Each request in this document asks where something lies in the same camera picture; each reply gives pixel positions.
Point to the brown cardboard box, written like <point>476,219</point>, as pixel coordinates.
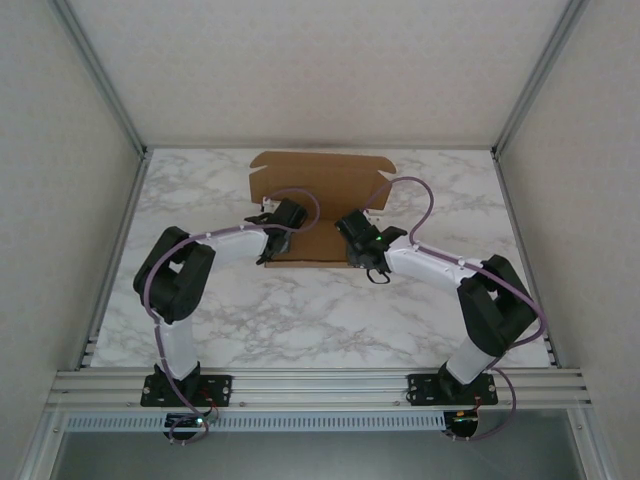
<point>325,180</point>

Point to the aluminium left frame post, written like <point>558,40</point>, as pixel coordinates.
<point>102,75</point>

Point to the aluminium right frame post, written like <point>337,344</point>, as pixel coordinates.
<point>542,75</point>

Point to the aluminium left side rail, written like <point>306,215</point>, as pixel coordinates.
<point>112,260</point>

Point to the aluminium frame post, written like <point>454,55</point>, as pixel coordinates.
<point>102,75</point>
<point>542,75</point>

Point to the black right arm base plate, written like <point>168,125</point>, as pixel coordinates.
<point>425,390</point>

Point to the aluminium right side rail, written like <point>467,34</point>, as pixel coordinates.
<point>520,240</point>

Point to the aluminium rail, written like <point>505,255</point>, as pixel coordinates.
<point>200,147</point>
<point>112,260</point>
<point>520,240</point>

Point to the aluminium frame beam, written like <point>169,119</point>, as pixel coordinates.
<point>325,387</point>

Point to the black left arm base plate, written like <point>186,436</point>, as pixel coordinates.
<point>215,390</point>

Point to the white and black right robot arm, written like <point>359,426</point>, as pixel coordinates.
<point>495,315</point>

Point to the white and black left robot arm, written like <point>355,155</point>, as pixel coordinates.
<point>172,285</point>

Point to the aluminium back rail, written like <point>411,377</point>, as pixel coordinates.
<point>200,147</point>

